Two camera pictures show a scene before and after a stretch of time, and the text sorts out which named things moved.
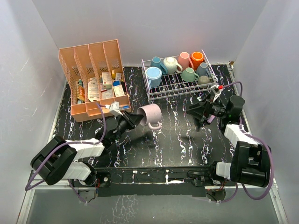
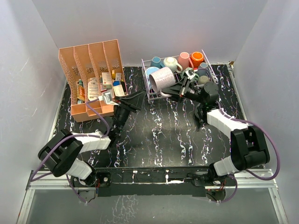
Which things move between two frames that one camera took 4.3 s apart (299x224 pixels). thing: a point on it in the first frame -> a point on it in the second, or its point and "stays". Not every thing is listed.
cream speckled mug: (172, 65) stays
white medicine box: (118, 90) stays
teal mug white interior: (156, 62) stays
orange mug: (196, 59) stays
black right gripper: (198, 112) -> (176, 91)
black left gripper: (132, 119) -> (137, 100)
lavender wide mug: (152, 115) -> (162, 79)
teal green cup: (188, 75) stays
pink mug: (184, 59) stays
